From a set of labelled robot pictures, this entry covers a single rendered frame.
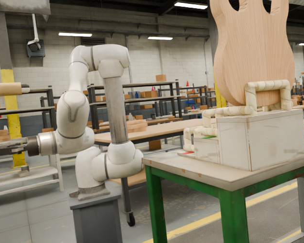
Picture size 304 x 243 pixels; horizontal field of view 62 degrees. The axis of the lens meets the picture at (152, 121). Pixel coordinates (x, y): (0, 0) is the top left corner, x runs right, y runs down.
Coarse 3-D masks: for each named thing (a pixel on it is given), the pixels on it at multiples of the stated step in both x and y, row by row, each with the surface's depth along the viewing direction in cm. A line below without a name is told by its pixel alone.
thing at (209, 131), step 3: (204, 129) 103; (207, 129) 102; (210, 129) 100; (213, 129) 98; (216, 129) 97; (204, 132) 103; (207, 132) 101; (210, 132) 99; (213, 132) 98; (216, 132) 96; (210, 135) 101; (213, 135) 99; (216, 135) 97
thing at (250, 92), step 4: (248, 88) 81; (252, 88) 81; (248, 92) 81; (252, 92) 81; (248, 96) 82; (252, 96) 81; (248, 100) 82; (252, 100) 81; (248, 104) 82; (252, 104) 81; (256, 104) 82; (256, 108) 82; (256, 112) 82
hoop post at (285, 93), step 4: (288, 84) 88; (284, 88) 88; (288, 88) 88; (280, 92) 90; (284, 92) 88; (288, 92) 88; (280, 96) 90; (284, 96) 89; (288, 96) 88; (284, 100) 89; (288, 100) 88; (284, 104) 89; (288, 104) 88; (284, 108) 89; (288, 108) 88
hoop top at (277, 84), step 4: (276, 80) 87; (280, 80) 88; (284, 80) 88; (248, 84) 81; (252, 84) 81; (256, 84) 82; (260, 84) 82; (264, 84) 83; (268, 84) 84; (272, 84) 85; (276, 84) 86; (280, 84) 86; (284, 84) 87; (256, 88) 82; (260, 88) 83; (264, 88) 84; (268, 88) 84; (272, 88) 85; (276, 88) 86; (280, 88) 88
